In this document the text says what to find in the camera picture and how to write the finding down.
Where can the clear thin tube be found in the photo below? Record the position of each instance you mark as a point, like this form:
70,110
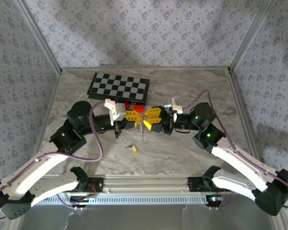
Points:
142,129

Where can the key with yellow cap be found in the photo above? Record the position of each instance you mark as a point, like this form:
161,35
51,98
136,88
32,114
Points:
134,149

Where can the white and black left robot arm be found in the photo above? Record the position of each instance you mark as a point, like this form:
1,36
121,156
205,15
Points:
45,163

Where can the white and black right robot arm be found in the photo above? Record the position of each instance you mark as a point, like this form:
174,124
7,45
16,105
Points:
240,163

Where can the black and grey chessboard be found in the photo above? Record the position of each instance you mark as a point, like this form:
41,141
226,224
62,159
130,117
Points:
118,87

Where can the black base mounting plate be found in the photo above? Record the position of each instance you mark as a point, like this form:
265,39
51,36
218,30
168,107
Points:
97,184
195,184

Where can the small control board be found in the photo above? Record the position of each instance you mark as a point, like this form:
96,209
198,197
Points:
216,200
82,200

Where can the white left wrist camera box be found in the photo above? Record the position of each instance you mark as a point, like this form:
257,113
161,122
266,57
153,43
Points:
115,110

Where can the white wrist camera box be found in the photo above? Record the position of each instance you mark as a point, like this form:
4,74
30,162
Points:
115,110
174,107

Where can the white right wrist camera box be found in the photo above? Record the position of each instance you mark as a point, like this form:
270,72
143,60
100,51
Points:
174,107

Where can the aluminium frame side rail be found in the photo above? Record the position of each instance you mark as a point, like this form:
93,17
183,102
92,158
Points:
51,100
244,112

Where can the aluminium frame back rail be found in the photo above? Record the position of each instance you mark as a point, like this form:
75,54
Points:
146,69

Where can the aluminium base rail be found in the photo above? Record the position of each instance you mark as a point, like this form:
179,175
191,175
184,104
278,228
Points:
146,183

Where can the aluminium frame corner post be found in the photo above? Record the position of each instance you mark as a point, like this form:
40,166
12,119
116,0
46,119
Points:
38,36
252,33

